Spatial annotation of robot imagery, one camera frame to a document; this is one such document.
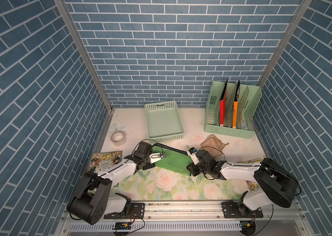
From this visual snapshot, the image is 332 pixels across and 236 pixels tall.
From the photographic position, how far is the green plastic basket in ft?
3.62

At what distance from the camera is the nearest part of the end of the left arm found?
0.66 metres

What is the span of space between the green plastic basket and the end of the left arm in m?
0.27
